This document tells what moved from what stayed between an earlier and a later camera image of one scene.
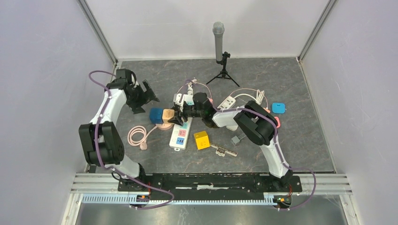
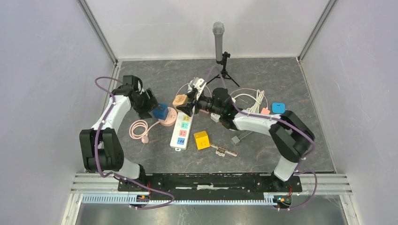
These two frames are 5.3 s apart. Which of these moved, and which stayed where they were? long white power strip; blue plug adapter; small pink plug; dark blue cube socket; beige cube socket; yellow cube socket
Moved: dark blue cube socket; beige cube socket
Stayed: blue plug adapter; long white power strip; yellow cube socket; small pink plug
